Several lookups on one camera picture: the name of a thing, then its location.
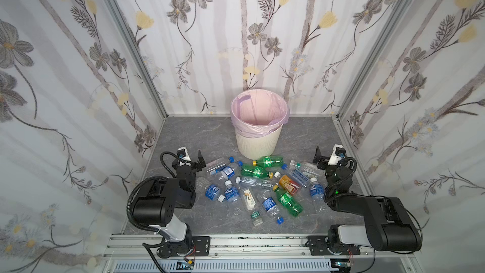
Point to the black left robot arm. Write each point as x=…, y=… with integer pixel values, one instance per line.
x=151, y=204

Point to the green bottle near bin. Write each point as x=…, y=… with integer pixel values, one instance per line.
x=269, y=161

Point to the cream plastic waste bin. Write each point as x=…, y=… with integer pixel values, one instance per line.
x=255, y=148

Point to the water bottle white cap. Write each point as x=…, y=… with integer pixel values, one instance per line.
x=233, y=198

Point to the small bottle green label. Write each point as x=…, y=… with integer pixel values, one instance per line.
x=256, y=218

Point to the white perforated cable tray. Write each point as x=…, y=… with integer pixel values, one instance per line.
x=248, y=265

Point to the green bottle yellow cap middle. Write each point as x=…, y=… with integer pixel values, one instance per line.
x=256, y=172

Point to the green bottle front right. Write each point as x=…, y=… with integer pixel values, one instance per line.
x=288, y=201

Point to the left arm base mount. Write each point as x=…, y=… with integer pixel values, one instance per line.
x=192, y=246

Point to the clear crushed water bottle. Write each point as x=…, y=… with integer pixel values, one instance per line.
x=245, y=181

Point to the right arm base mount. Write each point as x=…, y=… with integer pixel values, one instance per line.
x=320, y=245

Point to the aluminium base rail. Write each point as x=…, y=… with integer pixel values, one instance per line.
x=125, y=253

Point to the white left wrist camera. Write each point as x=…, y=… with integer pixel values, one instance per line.
x=182, y=154

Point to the white label small bottle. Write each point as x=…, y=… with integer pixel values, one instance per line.
x=248, y=199

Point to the pink bin liner bag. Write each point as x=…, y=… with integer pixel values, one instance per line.
x=258, y=113

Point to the clear bottle blue cap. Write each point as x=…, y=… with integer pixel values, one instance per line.
x=217, y=165

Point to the blue label bottle blue cap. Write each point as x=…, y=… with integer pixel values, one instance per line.
x=270, y=206

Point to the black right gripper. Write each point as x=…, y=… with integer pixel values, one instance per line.
x=328, y=162

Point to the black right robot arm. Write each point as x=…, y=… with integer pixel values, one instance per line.
x=388, y=226

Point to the soda water bottle blue cap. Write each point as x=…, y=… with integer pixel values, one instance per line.
x=294, y=173

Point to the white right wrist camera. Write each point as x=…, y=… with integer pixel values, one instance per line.
x=339, y=153

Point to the orange red drink bottle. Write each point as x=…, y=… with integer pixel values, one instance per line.
x=286, y=182

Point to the Pocari Sweat bottle white cap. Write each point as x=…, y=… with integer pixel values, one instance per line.
x=317, y=193

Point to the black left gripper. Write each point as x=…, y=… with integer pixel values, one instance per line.
x=191, y=163

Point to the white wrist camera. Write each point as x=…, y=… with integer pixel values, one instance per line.
x=339, y=153
x=182, y=154

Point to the clear bottle green band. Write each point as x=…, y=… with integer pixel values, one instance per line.
x=308, y=169

